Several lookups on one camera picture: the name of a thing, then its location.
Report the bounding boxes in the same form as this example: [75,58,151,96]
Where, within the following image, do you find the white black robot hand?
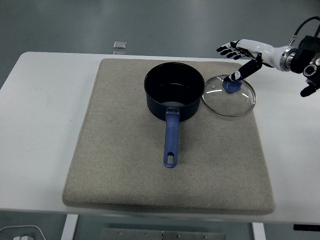
[216,38,285,83]

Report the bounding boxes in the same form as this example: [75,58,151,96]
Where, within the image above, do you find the glass pot lid blue knob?
[202,73,257,118]

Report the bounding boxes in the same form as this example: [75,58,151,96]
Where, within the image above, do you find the beige fabric mat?
[61,58,276,216]

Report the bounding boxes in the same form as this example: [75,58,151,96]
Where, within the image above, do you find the black flat bar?
[293,224,320,232]

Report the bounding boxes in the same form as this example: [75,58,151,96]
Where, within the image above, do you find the white table leg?
[251,222,267,240]
[60,214,81,240]

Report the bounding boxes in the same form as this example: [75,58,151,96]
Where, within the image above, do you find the grey metal plate with screws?
[100,227,226,240]

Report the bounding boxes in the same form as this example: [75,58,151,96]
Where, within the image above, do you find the dark blue saucepan long handle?
[143,62,206,169]

